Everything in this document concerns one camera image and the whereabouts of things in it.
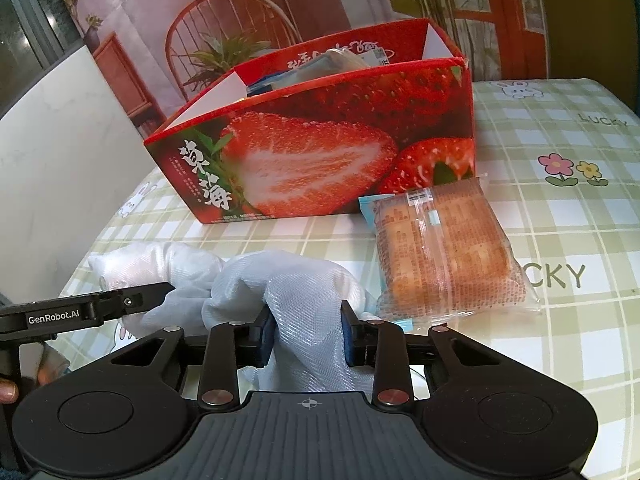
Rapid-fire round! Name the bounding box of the white mesh cloth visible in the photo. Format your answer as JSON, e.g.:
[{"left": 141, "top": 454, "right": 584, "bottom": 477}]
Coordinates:
[{"left": 88, "top": 243, "right": 375, "bottom": 393}]

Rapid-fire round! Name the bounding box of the packaged bread slice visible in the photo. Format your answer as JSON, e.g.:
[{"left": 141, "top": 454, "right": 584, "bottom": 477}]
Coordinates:
[{"left": 359, "top": 177, "right": 540, "bottom": 333}]

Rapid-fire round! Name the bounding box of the printed room scene backdrop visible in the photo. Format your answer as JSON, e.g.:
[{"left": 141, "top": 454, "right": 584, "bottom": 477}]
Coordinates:
[{"left": 63, "top": 0, "right": 549, "bottom": 133}]

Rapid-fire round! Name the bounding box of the operator left hand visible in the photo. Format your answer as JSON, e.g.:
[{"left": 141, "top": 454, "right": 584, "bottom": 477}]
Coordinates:
[{"left": 1, "top": 344, "right": 70, "bottom": 404}]

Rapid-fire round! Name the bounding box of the red strawberry cardboard box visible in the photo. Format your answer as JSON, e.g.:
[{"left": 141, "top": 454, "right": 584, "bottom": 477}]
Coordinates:
[{"left": 145, "top": 18, "right": 475, "bottom": 224}]

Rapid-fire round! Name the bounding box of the green checkered tablecloth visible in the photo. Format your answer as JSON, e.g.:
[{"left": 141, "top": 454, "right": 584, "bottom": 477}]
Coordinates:
[{"left": 60, "top": 77, "right": 640, "bottom": 480}]

